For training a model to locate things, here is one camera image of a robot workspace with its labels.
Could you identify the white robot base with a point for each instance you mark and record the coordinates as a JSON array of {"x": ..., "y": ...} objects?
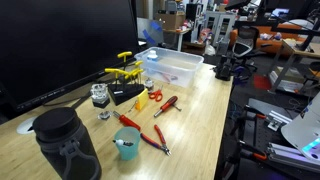
[{"x": 301, "y": 131}]

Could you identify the small metal cylinder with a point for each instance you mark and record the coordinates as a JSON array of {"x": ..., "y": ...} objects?
[{"x": 149, "y": 84}]

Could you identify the pink tool in bin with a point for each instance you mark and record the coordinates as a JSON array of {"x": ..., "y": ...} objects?
[{"x": 170, "y": 77}]

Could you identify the yellow plastic block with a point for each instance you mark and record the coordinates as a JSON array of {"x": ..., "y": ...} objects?
[{"x": 142, "y": 99}]

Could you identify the small metal driver bit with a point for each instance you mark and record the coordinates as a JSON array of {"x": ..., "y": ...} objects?
[{"x": 177, "y": 108}]

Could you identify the clear plastic storage bin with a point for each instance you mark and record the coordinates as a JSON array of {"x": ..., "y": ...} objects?
[{"x": 186, "y": 71}]

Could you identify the small metal pin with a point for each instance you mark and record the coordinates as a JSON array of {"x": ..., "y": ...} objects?
[{"x": 132, "y": 107}]

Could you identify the black hex key stand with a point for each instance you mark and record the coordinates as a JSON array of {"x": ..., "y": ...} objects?
[{"x": 125, "y": 93}]

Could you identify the clear panel with blue tape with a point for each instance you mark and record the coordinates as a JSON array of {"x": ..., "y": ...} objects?
[{"x": 151, "y": 31}]

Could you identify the metal hex nut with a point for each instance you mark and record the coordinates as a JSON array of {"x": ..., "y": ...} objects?
[{"x": 104, "y": 115}]

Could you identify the black and white marker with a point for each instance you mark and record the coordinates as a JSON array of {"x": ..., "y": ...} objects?
[{"x": 124, "y": 143}]

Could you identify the teal plastic cup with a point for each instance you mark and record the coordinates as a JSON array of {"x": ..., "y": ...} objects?
[{"x": 128, "y": 150}]

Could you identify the cardboard box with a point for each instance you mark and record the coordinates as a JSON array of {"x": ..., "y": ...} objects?
[{"x": 170, "y": 20}]

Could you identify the grey mesh office chair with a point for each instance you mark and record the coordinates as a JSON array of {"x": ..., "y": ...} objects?
[{"x": 244, "y": 40}]

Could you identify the large black monitor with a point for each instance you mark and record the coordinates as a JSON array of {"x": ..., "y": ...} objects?
[{"x": 66, "y": 43}]

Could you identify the black insulated water bottle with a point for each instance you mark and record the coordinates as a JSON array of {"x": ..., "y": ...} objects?
[{"x": 63, "y": 143}]

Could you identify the orange sofa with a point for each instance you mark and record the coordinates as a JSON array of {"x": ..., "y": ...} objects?
[{"x": 266, "y": 41}]

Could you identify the wooden side table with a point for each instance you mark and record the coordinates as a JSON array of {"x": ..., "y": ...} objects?
[{"x": 300, "y": 51}]

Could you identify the black table clamp mount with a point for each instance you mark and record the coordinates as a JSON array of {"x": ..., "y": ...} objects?
[{"x": 223, "y": 68}]

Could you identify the silver metal bracket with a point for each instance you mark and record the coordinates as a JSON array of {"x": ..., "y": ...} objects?
[{"x": 276, "y": 120}]

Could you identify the aluminium extrusion rail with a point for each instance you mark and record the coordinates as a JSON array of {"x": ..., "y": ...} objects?
[{"x": 286, "y": 155}]

